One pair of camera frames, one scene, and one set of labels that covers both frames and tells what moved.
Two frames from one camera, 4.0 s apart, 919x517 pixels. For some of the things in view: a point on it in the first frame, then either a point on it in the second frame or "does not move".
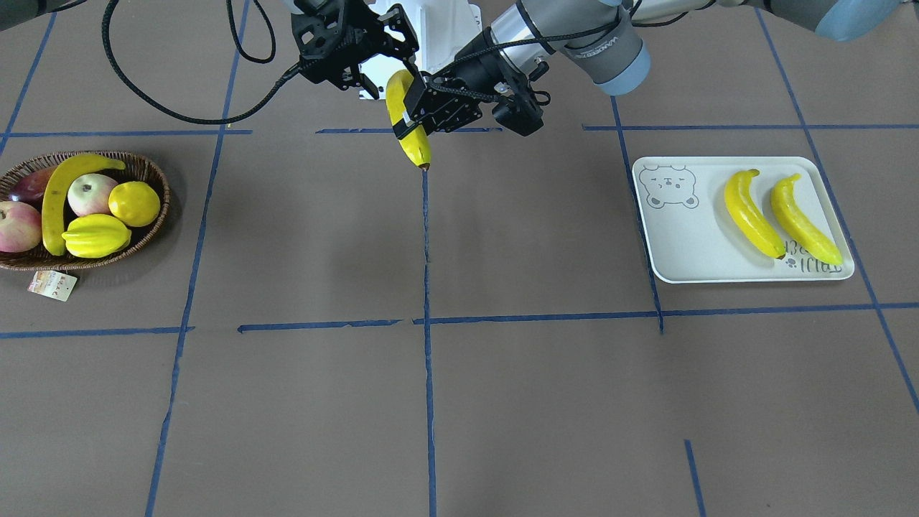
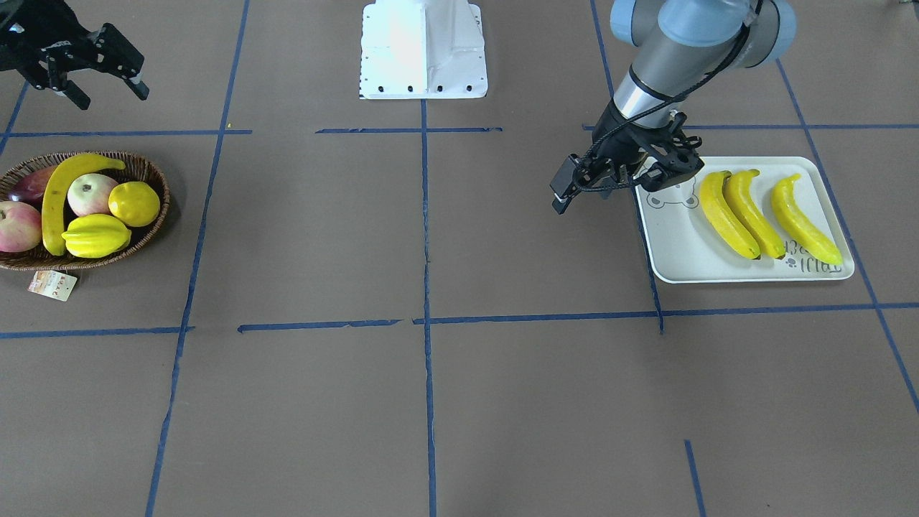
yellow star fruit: x=95 y=236 does not move
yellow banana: x=739 y=200 does not move
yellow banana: x=416 y=143 → x=717 y=203
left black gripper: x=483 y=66 → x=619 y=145
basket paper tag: x=54 y=284 does not move
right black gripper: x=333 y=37 → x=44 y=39
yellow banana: x=53 y=209 does not move
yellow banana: x=787 y=209 does not move
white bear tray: x=691 y=237 does not move
